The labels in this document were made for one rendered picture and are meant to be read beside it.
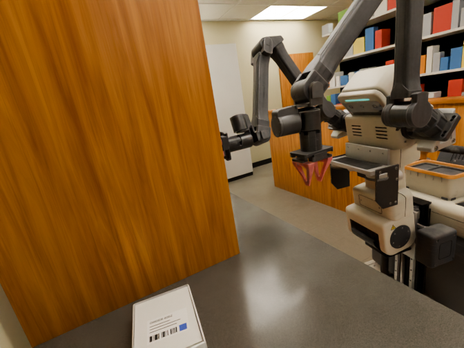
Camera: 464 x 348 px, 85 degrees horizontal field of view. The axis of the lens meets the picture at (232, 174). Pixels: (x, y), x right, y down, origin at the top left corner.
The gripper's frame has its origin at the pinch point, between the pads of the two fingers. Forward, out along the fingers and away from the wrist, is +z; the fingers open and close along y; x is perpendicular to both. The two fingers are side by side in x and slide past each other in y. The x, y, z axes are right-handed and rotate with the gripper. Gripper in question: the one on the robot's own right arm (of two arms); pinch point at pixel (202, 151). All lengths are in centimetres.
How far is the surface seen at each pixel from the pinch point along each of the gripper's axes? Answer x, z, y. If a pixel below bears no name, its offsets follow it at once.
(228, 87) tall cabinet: -292, -169, 35
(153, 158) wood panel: 26.0, 21.0, 5.9
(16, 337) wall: 22, 56, -25
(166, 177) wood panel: 26.1, 19.2, 0.9
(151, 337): 43, 31, -22
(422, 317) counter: 65, -11, -26
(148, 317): 38, 31, -22
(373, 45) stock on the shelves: -93, -234, 45
